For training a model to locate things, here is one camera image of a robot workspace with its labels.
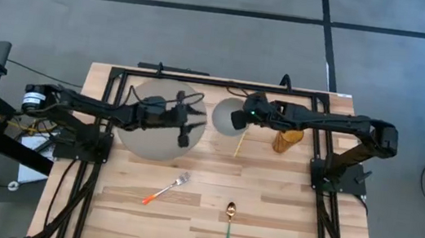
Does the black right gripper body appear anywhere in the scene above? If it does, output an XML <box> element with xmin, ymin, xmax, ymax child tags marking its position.
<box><xmin>228</xmin><ymin>87</ymin><xmax>279</xmax><ymax>136</ymax></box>

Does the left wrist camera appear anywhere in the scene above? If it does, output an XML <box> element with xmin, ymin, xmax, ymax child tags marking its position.
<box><xmin>140</xmin><ymin>94</ymin><xmax>170</xmax><ymax>116</ymax></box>

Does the silver fork orange handle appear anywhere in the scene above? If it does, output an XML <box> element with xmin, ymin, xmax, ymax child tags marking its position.
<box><xmin>141</xmin><ymin>166</ymin><xmax>193</xmax><ymax>211</ymax></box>

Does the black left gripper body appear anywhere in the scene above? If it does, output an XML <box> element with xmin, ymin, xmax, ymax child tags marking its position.
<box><xmin>135</xmin><ymin>86</ymin><xmax>199</xmax><ymax>150</ymax></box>

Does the thin black floor cable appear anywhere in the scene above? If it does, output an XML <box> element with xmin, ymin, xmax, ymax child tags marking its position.
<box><xmin>4</xmin><ymin>59</ymin><xmax>86</xmax><ymax>90</ymax></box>

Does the small grey round bowl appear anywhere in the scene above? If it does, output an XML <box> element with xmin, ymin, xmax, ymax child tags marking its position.
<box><xmin>209</xmin><ymin>94</ymin><xmax>254</xmax><ymax>140</ymax></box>

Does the large grey round plate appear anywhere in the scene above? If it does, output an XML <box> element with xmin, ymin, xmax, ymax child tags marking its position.
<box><xmin>113</xmin><ymin>73</ymin><xmax>213</xmax><ymax>168</ymax></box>

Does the black left wrist camera cable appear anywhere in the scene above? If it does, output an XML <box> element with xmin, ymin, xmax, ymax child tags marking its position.
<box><xmin>126</xmin><ymin>83</ymin><xmax>206</xmax><ymax>115</ymax></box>

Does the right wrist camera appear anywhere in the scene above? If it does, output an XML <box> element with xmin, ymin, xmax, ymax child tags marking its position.
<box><xmin>243</xmin><ymin>90</ymin><xmax>271</xmax><ymax>121</ymax></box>

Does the black hook clamp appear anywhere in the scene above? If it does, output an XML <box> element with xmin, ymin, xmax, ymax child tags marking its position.
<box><xmin>277</xmin><ymin>73</ymin><xmax>295</xmax><ymax>94</ymax></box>

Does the yellow wooden chopstick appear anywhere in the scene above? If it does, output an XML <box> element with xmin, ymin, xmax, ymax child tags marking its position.
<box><xmin>233</xmin><ymin>128</ymin><xmax>248</xmax><ymax>160</ymax></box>

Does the yellow cable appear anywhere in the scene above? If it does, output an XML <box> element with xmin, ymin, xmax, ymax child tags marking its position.
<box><xmin>0</xmin><ymin>111</ymin><xmax>60</xmax><ymax>137</ymax></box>

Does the black mount bar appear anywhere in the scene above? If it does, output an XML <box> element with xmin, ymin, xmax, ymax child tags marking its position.
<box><xmin>137</xmin><ymin>61</ymin><xmax>211</xmax><ymax>78</ymax></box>

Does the black desk beam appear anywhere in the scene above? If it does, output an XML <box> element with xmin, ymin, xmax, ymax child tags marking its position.
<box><xmin>0</xmin><ymin>126</ymin><xmax>58</xmax><ymax>177</ymax></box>

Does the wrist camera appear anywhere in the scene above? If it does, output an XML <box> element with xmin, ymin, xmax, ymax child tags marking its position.
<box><xmin>243</xmin><ymin>90</ymin><xmax>271</xmax><ymax>121</ymax></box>
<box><xmin>140</xmin><ymin>94</ymin><xmax>170</xmax><ymax>116</ymax></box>

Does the white panel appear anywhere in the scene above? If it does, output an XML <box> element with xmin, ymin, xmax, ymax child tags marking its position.
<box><xmin>15</xmin><ymin>133</ymin><xmax>57</xmax><ymax>187</ymax></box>

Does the gold spoon green handle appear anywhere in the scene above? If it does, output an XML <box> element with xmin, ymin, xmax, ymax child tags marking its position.
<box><xmin>223</xmin><ymin>201</ymin><xmax>238</xmax><ymax>238</ymax></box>

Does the black aluminium table frame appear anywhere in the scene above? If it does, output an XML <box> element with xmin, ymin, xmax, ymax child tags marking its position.
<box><xmin>32</xmin><ymin>57</ymin><xmax>396</xmax><ymax>238</ymax></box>

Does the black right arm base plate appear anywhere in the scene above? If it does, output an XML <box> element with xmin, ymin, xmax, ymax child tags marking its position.
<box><xmin>307</xmin><ymin>156</ymin><xmax>371</xmax><ymax>197</ymax></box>

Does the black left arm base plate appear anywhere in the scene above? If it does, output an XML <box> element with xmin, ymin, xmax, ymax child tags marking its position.
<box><xmin>51</xmin><ymin>125</ymin><xmax>115</xmax><ymax>165</ymax></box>

